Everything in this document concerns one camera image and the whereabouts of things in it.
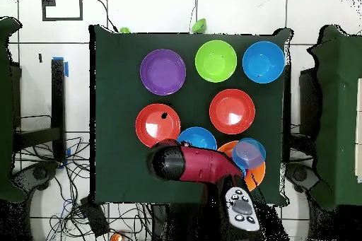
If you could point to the orange bowl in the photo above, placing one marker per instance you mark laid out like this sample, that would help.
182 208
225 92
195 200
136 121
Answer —
256 177

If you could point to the purple bowl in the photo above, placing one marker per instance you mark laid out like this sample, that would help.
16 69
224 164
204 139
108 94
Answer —
163 72

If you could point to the white box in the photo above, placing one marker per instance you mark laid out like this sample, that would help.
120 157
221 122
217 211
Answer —
359 128

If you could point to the neighbouring green cloth table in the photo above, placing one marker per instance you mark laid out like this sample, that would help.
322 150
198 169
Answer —
5 111
336 111

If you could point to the black power strip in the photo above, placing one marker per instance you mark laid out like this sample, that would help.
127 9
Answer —
94 218

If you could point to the black table frame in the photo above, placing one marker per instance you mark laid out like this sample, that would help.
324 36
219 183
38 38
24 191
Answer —
309 105
58 105

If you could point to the green cup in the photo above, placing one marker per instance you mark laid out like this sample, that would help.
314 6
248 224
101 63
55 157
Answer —
124 30

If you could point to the dark green tablecloth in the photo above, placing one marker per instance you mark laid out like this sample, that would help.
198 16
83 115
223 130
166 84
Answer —
121 96

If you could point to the red bowl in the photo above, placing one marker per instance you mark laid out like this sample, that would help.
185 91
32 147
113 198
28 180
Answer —
151 120
232 105

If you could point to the green bowl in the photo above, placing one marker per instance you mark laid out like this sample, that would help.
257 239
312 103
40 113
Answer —
199 25
215 61

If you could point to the black round base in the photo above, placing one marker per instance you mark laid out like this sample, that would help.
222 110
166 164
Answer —
36 174

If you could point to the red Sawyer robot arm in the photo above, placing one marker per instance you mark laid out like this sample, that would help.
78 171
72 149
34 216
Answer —
203 164

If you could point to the translucent blue bowl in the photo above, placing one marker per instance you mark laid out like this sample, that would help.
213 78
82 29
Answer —
249 153

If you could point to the small orange cup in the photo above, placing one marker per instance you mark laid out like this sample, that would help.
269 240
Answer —
116 238

